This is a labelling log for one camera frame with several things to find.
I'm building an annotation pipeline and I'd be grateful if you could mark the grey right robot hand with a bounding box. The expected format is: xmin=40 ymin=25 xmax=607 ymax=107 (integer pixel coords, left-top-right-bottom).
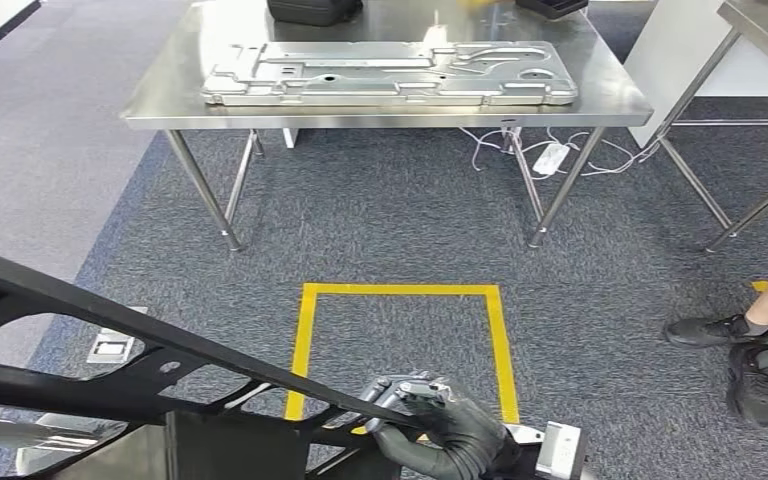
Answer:
xmin=356 ymin=370 xmax=526 ymax=480

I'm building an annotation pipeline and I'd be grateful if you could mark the large black plastic frame part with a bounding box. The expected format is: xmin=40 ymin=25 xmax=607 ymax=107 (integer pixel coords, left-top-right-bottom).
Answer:
xmin=0 ymin=241 xmax=426 ymax=480

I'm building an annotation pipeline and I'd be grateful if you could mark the stainless steel workbench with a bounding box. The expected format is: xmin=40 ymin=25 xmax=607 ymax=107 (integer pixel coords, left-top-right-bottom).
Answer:
xmin=120 ymin=0 xmax=656 ymax=255

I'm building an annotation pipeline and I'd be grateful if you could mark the yellow floor tape square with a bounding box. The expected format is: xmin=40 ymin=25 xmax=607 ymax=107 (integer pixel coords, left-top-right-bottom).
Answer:
xmin=283 ymin=282 xmax=522 ymax=426

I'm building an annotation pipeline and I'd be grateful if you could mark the white power strip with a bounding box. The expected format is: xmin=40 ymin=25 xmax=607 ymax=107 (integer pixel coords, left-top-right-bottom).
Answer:
xmin=530 ymin=141 xmax=572 ymax=178

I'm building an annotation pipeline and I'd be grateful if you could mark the person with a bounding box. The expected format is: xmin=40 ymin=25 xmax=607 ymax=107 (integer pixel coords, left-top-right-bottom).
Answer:
xmin=662 ymin=239 xmax=768 ymax=429

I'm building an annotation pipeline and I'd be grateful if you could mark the metal floor socket cover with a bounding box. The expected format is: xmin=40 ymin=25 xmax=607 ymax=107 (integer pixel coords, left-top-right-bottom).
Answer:
xmin=85 ymin=305 xmax=149 ymax=366

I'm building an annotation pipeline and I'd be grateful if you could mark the large stamped metal panel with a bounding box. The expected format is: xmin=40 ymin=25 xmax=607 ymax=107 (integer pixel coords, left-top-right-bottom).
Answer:
xmin=199 ymin=40 xmax=579 ymax=108

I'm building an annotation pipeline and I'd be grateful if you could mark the white panel board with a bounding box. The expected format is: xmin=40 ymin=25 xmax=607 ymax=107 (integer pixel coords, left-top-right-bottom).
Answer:
xmin=623 ymin=0 xmax=768 ymax=149

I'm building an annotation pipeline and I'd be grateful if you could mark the black controller with antennas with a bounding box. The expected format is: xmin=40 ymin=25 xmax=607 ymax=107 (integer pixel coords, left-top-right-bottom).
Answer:
xmin=514 ymin=0 xmax=590 ymax=20

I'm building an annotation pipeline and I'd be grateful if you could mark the black bag with yellow label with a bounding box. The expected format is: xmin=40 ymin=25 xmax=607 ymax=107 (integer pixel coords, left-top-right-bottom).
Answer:
xmin=265 ymin=0 xmax=365 ymax=28

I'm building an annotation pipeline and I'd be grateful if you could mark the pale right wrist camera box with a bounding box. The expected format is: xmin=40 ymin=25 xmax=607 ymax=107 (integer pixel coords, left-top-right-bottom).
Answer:
xmin=534 ymin=421 xmax=588 ymax=480

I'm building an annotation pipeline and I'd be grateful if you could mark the white power cable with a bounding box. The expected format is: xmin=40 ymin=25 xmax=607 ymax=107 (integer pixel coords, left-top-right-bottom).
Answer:
xmin=459 ymin=125 xmax=666 ymax=179

